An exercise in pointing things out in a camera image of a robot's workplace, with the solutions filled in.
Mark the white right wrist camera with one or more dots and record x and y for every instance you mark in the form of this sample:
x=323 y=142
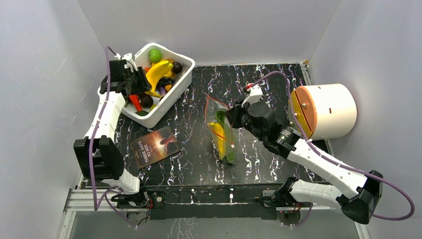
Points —
x=254 y=94

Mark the dark grape bunch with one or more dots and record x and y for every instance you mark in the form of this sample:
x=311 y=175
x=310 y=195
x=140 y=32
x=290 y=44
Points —
x=164 y=81

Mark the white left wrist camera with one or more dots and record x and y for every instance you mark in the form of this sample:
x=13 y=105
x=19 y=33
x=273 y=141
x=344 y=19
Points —
x=129 y=62

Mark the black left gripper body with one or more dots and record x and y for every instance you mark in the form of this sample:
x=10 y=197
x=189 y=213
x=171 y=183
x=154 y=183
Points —
x=133 y=80

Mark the dark book with orange cover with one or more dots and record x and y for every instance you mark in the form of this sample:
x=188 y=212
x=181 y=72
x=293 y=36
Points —
x=154 y=147

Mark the clear zip top bag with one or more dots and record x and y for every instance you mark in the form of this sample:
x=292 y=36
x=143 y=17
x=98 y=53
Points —
x=212 y=107

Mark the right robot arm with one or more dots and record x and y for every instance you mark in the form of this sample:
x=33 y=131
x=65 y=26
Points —
x=356 y=194

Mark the white plastic bin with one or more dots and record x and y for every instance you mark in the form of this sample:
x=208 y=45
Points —
x=183 y=80

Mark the dark brown round fruit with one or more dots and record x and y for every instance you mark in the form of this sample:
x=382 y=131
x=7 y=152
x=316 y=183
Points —
x=177 y=67

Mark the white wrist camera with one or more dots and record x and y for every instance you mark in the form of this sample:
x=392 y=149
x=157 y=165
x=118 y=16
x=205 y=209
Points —
x=254 y=94
x=129 y=62

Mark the yellow banana bunch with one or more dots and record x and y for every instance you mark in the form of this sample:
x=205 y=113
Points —
x=156 y=72
x=219 y=138

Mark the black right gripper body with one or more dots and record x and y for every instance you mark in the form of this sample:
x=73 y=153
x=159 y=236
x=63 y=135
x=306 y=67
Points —
x=239 y=116

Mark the red carrot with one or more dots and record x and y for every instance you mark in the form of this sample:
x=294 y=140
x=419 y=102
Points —
x=136 y=102

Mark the green round fruit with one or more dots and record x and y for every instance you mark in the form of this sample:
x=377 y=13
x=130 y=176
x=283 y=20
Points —
x=154 y=55

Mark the green leafy vegetable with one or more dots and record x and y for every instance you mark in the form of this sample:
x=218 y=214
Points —
x=230 y=155

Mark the round cylinder with coloured lid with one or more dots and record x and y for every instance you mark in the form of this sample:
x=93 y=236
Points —
x=323 y=111

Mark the black base bar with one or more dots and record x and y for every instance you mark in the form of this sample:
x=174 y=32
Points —
x=213 y=201

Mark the dark plum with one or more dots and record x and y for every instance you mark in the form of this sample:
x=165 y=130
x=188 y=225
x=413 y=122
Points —
x=147 y=101

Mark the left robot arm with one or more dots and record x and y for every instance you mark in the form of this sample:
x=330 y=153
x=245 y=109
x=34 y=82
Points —
x=98 y=156

